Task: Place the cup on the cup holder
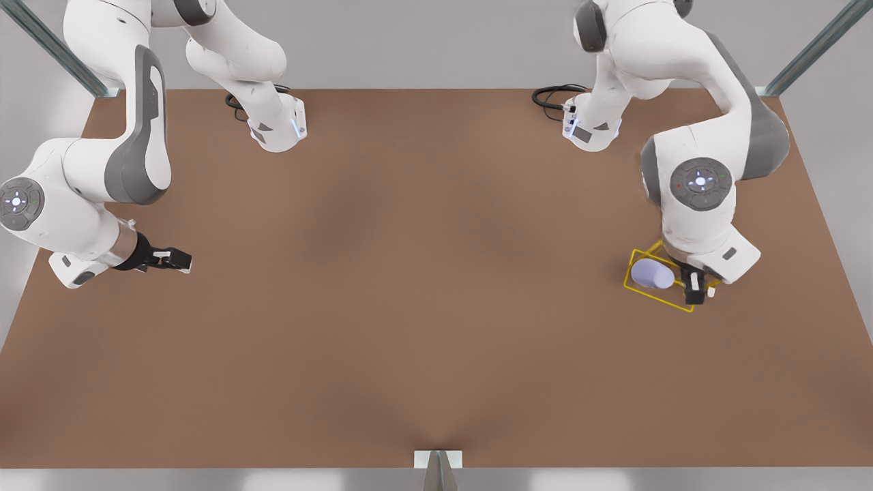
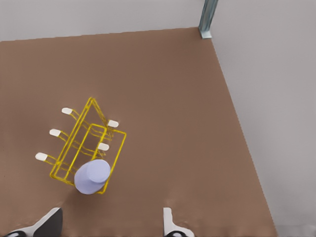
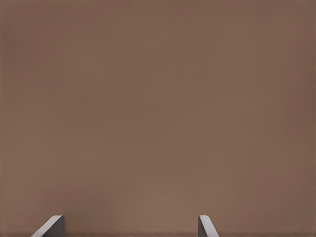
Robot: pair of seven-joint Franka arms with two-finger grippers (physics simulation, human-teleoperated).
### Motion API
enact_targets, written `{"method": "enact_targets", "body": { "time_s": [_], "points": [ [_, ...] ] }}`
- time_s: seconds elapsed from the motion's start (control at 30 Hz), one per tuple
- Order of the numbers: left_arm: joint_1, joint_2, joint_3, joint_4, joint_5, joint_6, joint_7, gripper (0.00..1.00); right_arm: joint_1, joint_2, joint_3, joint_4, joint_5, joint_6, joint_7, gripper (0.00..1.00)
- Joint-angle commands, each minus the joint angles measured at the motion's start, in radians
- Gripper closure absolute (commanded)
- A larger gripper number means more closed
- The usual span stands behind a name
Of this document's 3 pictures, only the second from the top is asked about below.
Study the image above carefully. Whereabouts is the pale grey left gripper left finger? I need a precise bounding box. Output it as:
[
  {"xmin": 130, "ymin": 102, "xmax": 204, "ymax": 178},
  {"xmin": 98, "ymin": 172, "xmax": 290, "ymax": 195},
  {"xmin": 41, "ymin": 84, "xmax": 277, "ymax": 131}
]
[{"xmin": 2, "ymin": 207, "xmax": 63, "ymax": 237}]

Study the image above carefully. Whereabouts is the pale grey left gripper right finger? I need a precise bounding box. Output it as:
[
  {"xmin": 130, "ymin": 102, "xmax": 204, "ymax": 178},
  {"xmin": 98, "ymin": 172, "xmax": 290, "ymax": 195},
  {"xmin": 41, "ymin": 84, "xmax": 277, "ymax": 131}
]
[{"xmin": 163, "ymin": 207, "xmax": 195, "ymax": 237}]

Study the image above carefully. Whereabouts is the lavender cup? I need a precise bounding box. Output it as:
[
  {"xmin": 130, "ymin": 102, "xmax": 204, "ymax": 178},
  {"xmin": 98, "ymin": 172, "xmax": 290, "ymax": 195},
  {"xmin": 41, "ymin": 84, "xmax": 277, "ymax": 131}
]
[{"xmin": 74, "ymin": 159, "xmax": 112, "ymax": 195}]

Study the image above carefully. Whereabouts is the yellow wire cup holder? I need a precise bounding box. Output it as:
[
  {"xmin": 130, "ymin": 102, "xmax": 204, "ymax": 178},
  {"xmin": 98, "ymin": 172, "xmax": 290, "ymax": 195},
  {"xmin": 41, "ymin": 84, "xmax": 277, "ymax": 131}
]
[{"xmin": 35, "ymin": 97, "xmax": 127, "ymax": 195}]

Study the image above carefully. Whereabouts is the silver frame post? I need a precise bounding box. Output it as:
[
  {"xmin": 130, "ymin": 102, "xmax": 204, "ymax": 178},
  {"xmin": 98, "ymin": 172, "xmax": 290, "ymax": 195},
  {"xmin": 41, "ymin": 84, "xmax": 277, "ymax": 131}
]
[{"xmin": 198, "ymin": 0, "xmax": 219, "ymax": 40}]

